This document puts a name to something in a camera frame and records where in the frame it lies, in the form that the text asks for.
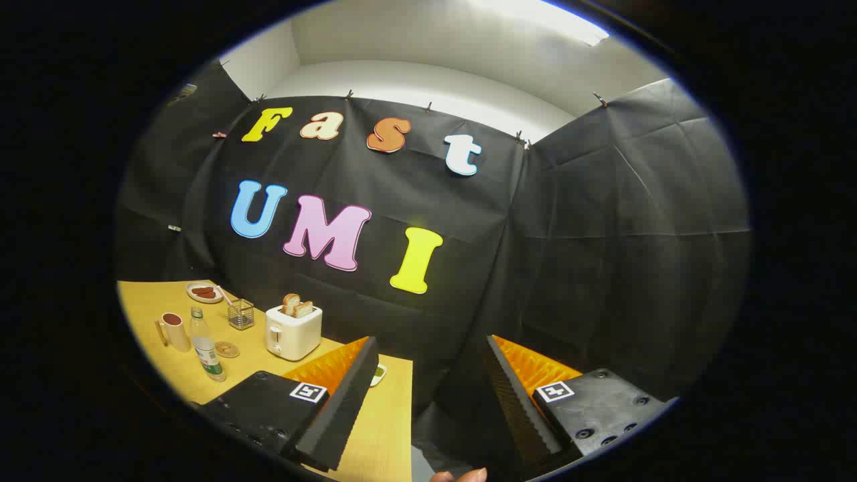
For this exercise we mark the white toaster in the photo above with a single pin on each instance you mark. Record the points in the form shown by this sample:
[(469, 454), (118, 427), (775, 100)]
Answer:
[(291, 336)]

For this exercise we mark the wooden table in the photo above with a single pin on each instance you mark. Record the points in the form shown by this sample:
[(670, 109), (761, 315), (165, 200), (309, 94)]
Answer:
[(161, 375)]

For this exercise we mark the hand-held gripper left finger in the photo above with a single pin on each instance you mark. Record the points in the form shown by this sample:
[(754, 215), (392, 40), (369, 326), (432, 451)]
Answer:
[(348, 408)]

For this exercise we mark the toast slice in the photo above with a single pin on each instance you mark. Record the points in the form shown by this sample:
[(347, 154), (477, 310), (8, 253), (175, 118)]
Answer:
[(290, 302), (304, 309)]

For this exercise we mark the round wooden coaster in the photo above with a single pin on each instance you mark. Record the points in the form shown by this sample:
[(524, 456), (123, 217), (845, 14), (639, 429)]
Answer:
[(229, 349)]

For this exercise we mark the small white plate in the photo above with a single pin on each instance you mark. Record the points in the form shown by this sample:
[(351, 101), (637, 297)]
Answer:
[(205, 298)]

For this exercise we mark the white divided dish with grains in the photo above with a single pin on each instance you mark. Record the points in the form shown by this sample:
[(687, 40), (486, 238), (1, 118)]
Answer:
[(379, 373)]

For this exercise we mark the clear plastic bottle green label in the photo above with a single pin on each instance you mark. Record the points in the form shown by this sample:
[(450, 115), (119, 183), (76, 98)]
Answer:
[(206, 348)]

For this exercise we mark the striped straw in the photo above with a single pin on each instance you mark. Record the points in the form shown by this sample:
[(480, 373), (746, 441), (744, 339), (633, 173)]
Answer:
[(224, 296)]

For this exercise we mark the black backdrop cloth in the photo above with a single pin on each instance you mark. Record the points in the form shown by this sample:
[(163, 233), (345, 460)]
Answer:
[(569, 234)]

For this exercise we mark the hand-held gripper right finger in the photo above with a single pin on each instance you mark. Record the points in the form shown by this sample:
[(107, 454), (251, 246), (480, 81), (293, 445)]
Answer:
[(515, 408)]

